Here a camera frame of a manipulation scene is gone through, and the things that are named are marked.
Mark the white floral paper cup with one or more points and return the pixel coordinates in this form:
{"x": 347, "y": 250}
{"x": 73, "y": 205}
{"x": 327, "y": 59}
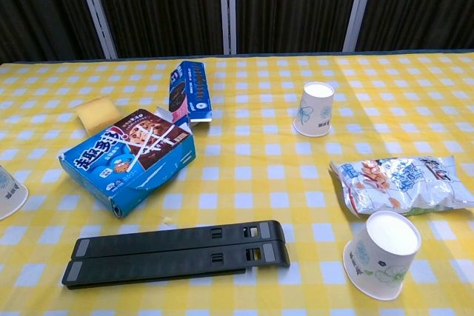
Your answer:
{"x": 314, "y": 112}
{"x": 11, "y": 194}
{"x": 381, "y": 257}

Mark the yellow white checked tablecloth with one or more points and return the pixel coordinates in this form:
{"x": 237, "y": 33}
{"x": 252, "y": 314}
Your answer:
{"x": 259, "y": 183}

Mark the blue sandwich cookie box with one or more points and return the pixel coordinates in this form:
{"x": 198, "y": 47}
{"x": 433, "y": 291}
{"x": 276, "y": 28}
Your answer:
{"x": 192, "y": 90}

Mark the blue chocolate chip cookie box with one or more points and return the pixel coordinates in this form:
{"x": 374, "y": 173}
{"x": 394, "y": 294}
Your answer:
{"x": 122, "y": 160}

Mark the black plastic folding stand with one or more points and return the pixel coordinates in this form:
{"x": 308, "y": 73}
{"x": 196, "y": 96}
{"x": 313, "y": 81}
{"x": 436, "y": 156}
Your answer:
{"x": 166, "y": 253}

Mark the yellow sponge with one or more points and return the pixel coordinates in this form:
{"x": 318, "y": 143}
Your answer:
{"x": 98, "y": 112}

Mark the dark partition panel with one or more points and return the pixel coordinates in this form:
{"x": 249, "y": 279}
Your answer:
{"x": 292, "y": 5}
{"x": 40, "y": 9}
{"x": 422, "y": 5}
{"x": 163, "y": 5}

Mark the silver blue snack bag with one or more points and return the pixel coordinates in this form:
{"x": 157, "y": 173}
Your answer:
{"x": 400, "y": 186}

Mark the white partition post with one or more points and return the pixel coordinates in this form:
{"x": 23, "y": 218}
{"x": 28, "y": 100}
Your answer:
{"x": 358, "y": 9}
{"x": 96, "y": 12}
{"x": 227, "y": 9}

